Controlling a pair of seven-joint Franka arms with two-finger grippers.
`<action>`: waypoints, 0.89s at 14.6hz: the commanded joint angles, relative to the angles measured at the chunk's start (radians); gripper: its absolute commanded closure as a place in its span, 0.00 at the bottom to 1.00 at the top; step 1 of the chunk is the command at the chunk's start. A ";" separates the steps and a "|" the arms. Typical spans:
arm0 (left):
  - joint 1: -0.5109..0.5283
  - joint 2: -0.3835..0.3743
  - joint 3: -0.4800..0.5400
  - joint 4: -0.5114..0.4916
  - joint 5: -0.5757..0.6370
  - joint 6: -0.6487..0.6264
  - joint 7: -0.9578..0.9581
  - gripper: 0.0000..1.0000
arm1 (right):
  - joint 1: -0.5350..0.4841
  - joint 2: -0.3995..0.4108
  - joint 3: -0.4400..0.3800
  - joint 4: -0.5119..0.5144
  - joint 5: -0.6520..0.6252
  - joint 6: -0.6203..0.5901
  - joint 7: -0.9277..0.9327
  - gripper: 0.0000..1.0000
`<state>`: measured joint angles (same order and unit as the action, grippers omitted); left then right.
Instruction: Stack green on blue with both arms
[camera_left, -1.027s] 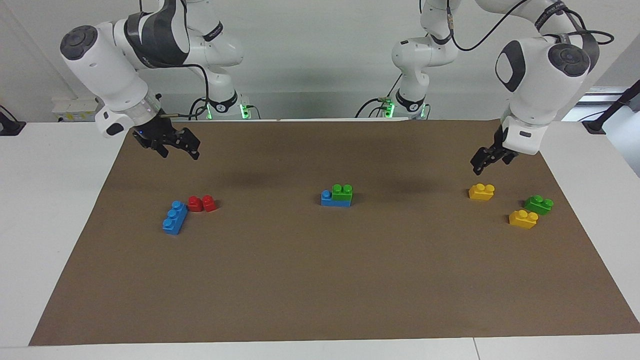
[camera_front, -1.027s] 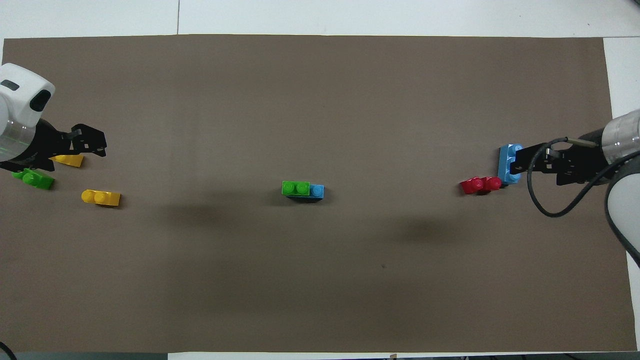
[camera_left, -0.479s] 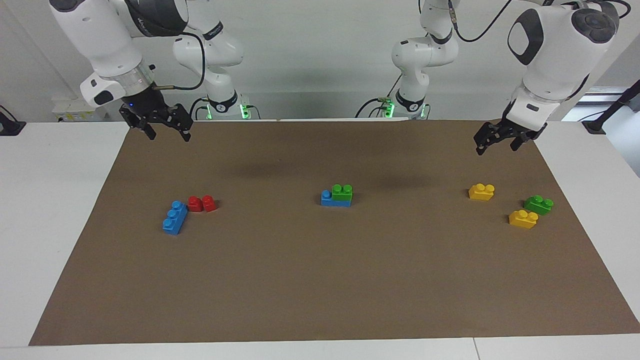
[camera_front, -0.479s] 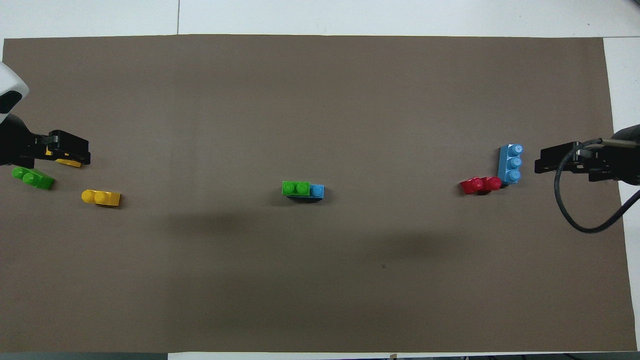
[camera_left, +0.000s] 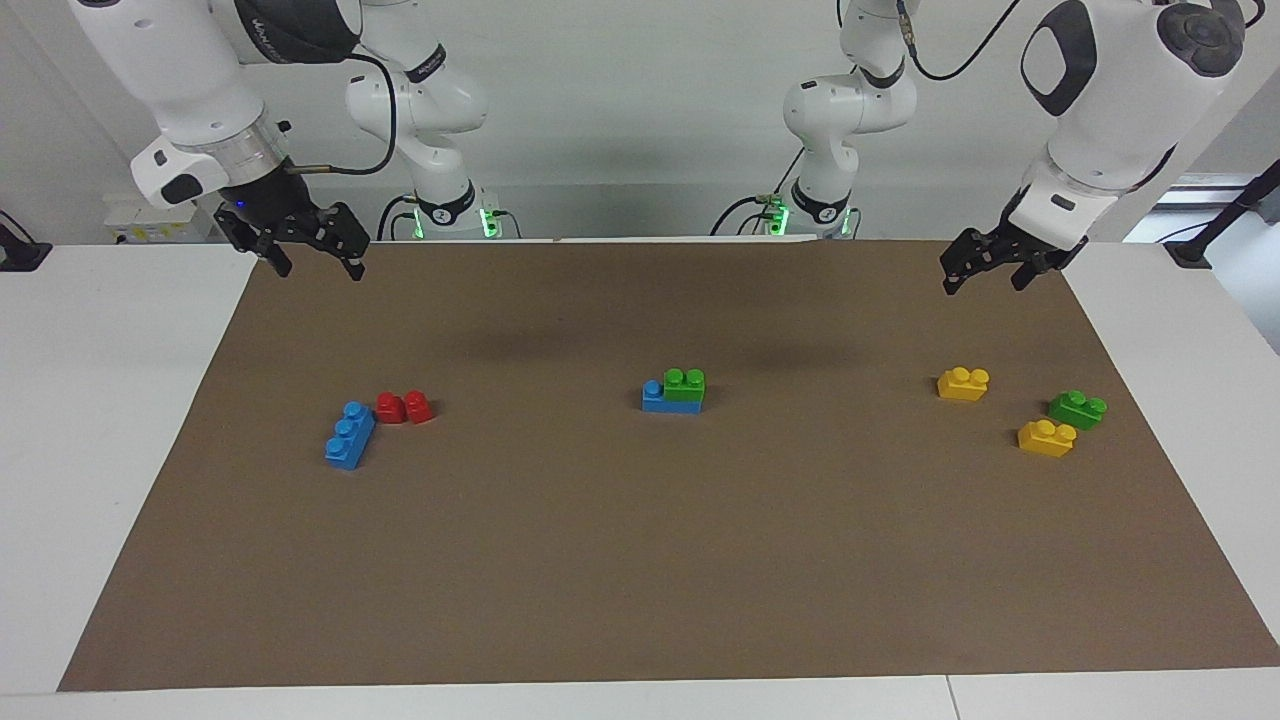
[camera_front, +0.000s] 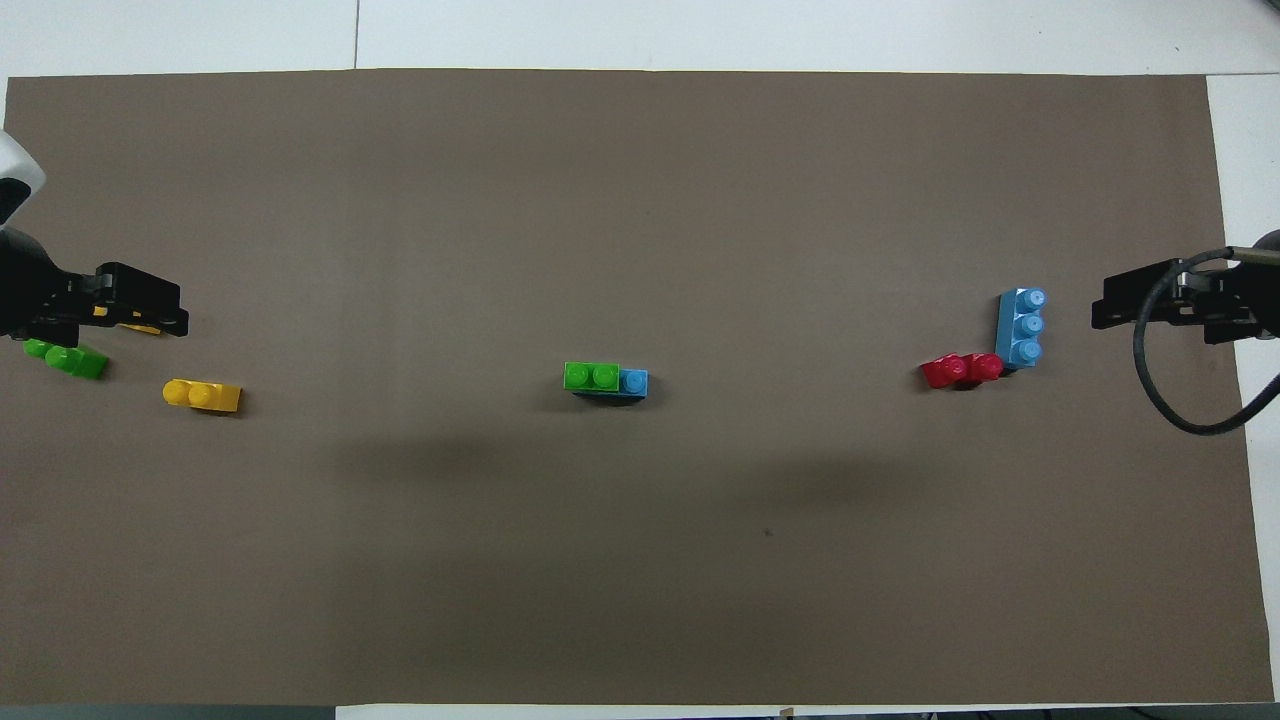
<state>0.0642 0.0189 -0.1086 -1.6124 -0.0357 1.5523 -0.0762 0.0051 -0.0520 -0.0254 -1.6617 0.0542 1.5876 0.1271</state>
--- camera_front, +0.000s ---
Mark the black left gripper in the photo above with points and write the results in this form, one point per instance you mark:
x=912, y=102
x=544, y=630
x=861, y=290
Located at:
x=40, y=290

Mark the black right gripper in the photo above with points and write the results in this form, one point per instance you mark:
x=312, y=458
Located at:
x=1235, y=295

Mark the green two-stud toy brick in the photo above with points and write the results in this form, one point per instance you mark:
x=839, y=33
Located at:
x=592, y=377
x=70, y=360

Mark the blue three-stud toy brick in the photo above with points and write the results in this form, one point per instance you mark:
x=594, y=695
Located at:
x=635, y=383
x=1022, y=330

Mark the yellow two-stud toy brick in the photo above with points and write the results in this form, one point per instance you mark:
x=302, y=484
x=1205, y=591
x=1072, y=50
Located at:
x=205, y=397
x=145, y=328

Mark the red two-stud toy brick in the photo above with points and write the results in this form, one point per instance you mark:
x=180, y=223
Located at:
x=960, y=372

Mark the brown table mat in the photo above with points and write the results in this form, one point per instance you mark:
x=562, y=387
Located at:
x=600, y=550

